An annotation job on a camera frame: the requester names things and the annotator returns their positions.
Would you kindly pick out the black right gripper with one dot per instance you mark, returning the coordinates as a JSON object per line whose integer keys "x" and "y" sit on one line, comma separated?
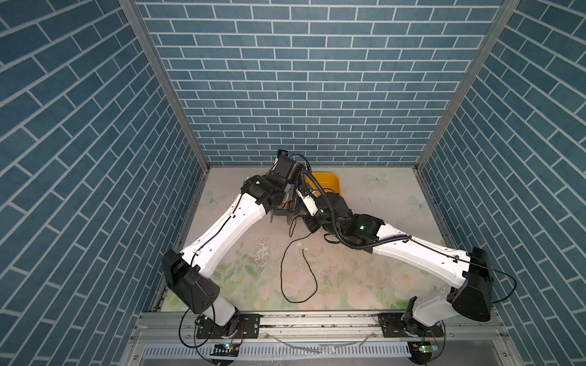
{"x": 310, "y": 223}

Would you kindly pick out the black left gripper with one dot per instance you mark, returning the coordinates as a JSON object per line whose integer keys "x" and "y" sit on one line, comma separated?
{"x": 290, "y": 191}

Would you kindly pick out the dark grey perforated spool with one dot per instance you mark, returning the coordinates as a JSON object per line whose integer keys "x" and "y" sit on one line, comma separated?
{"x": 289, "y": 218}

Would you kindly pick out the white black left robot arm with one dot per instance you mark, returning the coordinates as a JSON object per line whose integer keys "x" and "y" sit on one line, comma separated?
{"x": 188, "y": 273}

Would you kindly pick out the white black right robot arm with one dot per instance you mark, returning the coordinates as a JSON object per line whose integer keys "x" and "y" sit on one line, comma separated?
{"x": 466, "y": 276}

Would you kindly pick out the yellow plastic bin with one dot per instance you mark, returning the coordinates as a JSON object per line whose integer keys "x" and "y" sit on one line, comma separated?
{"x": 327, "y": 180}

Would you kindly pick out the aluminium front rail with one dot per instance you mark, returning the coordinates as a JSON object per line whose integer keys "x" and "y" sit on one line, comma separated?
{"x": 360, "y": 337}

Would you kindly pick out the aluminium corner post left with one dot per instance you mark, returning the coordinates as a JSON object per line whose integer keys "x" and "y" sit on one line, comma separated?
{"x": 138, "y": 26}

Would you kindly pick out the aluminium corner post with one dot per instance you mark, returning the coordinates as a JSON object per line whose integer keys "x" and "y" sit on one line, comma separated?
{"x": 138, "y": 26}
{"x": 501, "y": 19}

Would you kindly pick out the aluminium corner post right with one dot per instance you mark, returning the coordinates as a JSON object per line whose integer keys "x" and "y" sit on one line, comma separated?
{"x": 501, "y": 19}

